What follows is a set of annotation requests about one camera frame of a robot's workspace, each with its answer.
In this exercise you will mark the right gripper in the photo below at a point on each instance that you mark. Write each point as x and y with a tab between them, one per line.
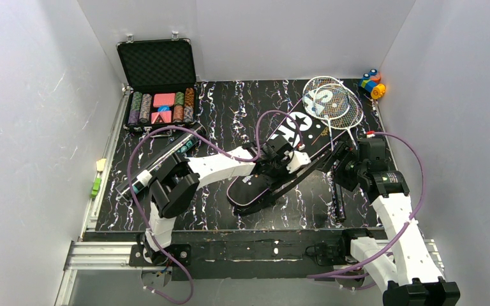
337	169

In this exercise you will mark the aluminium rail frame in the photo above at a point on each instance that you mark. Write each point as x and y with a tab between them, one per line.
128	255

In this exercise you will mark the green clip on rail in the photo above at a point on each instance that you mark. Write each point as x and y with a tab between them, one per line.
95	187

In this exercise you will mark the colourful toy blocks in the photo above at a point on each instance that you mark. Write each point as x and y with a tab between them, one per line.
371	82

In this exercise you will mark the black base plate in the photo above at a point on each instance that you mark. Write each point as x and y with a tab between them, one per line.
264	254

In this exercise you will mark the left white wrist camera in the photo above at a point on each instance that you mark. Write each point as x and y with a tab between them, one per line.
298	160

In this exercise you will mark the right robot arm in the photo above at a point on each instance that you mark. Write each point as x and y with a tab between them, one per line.
403	269

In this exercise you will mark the black shuttlecock tube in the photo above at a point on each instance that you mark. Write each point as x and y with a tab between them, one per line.
144	174

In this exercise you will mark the black poker chip case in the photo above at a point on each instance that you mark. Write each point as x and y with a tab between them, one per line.
155	67

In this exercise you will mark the white badminton racket upper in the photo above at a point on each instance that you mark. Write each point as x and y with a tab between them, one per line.
327	99

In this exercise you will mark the black racket bag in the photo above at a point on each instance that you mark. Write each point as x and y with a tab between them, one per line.
253	193

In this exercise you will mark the white badminton racket lower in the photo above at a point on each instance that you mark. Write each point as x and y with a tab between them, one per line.
324	164

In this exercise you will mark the white badminton racket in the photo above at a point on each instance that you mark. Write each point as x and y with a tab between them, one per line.
324	164
327	99

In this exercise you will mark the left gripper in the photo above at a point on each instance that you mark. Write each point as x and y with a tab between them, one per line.
282	166

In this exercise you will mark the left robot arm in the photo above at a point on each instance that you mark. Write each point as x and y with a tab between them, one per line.
174	184

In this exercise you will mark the beige clip on rail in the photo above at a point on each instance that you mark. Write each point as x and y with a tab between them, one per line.
100	164

